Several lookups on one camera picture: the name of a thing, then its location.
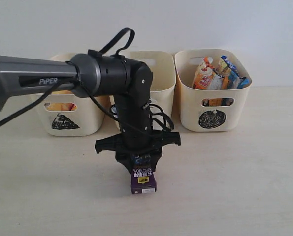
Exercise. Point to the purple juice carton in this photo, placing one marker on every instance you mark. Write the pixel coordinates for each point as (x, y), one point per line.
(142, 176)

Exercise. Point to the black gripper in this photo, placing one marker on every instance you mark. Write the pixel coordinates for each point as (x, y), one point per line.
(142, 132)

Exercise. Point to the cream bin circle mark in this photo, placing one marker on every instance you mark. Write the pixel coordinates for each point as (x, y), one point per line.
(207, 110)

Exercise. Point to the blue noodle bag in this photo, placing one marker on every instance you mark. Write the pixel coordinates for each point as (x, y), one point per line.
(230, 73)

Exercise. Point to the orange noodle bag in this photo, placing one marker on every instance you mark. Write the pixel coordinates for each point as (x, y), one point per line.
(207, 78)

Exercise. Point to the yellow chips can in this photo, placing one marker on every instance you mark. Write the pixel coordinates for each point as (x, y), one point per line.
(59, 106)

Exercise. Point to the cream bin triangle mark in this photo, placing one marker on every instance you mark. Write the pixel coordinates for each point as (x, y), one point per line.
(86, 120)

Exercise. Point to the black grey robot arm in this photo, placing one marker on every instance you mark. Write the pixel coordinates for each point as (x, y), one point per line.
(25, 83)

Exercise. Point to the pink chips can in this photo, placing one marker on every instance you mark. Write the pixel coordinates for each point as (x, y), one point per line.
(74, 107)

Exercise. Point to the cream bin square mark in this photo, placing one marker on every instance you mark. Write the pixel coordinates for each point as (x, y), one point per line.
(164, 78)

